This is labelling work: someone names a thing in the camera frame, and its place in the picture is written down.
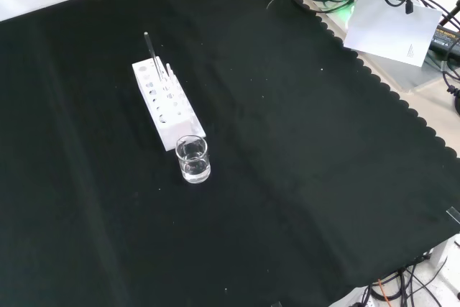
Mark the white test tube rack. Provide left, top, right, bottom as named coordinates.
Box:
left=131, top=58, right=206, bottom=152

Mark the small clear glass beaker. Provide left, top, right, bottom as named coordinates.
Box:
left=175, top=134, right=211, bottom=185

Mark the black bench cloth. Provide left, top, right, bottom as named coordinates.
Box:
left=0, top=0, right=460, bottom=307

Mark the white paper sheet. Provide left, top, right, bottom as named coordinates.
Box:
left=343, top=0, right=443, bottom=68

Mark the black power adapter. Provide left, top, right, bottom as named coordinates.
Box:
left=427, top=24, right=460, bottom=59

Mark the green cable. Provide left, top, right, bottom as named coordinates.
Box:
left=321, top=0, right=357, bottom=13

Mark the orange cable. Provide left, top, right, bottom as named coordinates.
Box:
left=377, top=278, right=393, bottom=307

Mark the thin black cable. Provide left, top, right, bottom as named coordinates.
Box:
left=413, top=0, right=460, bottom=94

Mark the black cable bundle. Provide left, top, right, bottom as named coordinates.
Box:
left=366, top=255, right=450, bottom=307

